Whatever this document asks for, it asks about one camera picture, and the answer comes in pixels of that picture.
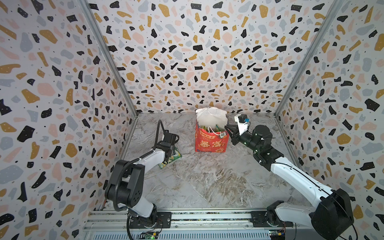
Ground yellow green Fox's candy bag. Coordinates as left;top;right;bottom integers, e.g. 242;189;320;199
158;147;182;169

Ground red paper bag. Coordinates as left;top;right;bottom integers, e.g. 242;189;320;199
195;107;229;153

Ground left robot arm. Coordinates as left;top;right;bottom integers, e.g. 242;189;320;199
105;131;180;228

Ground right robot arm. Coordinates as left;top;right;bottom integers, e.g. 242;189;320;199
225;124;354;240

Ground left circuit board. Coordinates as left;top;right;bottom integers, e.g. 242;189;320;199
138;231;160;240

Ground circuit board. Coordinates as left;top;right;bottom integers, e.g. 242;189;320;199
269;230;286;240
138;231;160;240

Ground right circuit board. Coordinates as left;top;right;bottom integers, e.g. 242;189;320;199
269;230;286;240

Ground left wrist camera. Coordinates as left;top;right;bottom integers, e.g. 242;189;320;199
163;132;180;148

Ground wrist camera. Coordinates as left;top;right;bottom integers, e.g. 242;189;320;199
163;132;180;148
235;114;250;136

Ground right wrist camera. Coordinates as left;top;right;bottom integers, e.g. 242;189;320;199
235;114;250;136

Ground black corrugated cable conduit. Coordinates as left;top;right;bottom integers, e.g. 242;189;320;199
111;119;169;212

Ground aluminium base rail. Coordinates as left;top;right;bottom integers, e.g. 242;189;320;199
80;209;322;240

